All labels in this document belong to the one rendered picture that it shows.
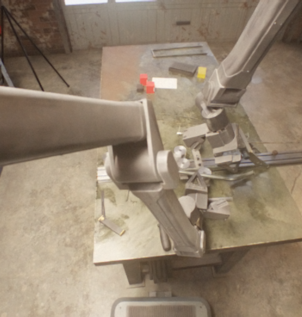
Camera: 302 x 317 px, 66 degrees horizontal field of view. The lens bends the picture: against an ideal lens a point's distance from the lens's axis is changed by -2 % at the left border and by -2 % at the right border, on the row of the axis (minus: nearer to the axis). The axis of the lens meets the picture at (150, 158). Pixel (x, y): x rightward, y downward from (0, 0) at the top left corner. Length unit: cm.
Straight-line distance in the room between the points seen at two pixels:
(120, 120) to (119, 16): 354
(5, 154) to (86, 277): 163
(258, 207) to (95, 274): 117
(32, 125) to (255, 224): 86
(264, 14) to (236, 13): 366
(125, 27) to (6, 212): 286
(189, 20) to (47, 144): 381
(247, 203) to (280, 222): 13
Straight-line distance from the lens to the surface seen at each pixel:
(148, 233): 87
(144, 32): 390
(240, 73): 55
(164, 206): 45
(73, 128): 22
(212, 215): 77
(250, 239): 93
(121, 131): 30
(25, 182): 229
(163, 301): 145
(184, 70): 157
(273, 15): 48
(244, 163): 108
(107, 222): 89
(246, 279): 184
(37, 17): 387
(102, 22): 384
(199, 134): 67
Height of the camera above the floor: 169
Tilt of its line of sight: 51 degrees down
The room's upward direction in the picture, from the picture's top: straight up
